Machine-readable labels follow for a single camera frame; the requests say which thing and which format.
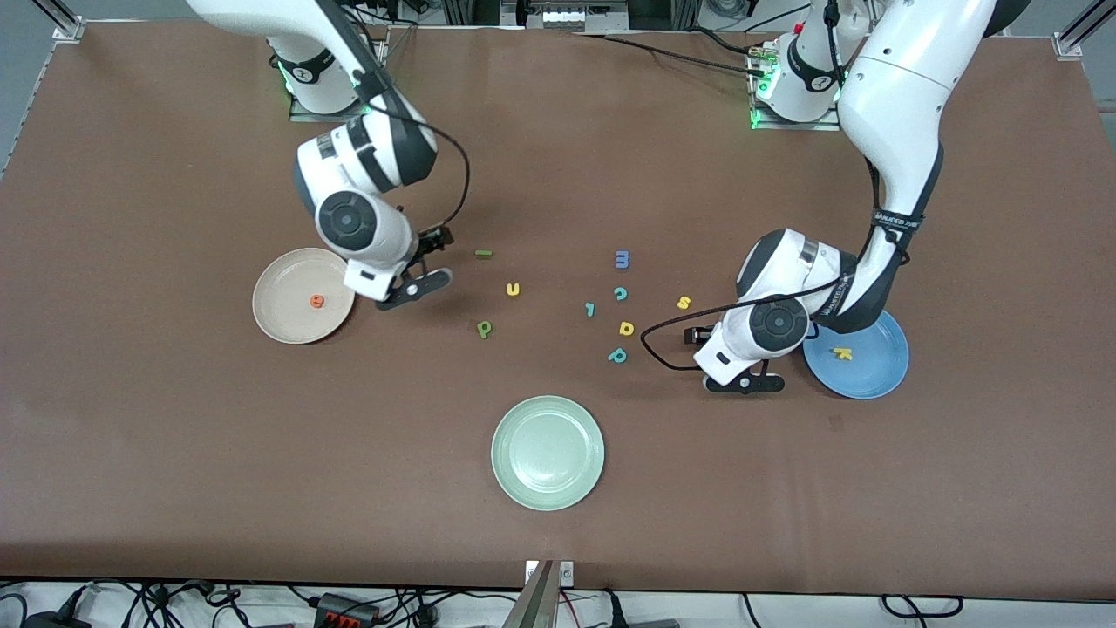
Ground black table cable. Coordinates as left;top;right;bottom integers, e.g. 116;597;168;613
693;26;768;58
580;31;768;79

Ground pale green plate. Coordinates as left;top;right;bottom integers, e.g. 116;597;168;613
491;395;606;512

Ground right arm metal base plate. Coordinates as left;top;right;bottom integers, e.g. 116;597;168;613
288;35;390;124

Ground black looped floor cable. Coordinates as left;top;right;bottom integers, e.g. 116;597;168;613
881;595;964;621

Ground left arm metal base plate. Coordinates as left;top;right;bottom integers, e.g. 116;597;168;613
748;37;843;133

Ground grey control device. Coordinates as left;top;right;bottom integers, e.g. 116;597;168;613
499;0;630;34

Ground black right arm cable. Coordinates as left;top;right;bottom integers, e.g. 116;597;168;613
349;74;472;236

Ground beige brown plate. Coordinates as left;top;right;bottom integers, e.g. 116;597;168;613
252;248;357;345

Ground aluminium profile post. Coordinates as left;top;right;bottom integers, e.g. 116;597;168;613
501;560;559;628

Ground blue plate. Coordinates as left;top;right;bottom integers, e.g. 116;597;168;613
801;307;910;400

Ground red black power strip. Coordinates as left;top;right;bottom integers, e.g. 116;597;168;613
314;592;382;627

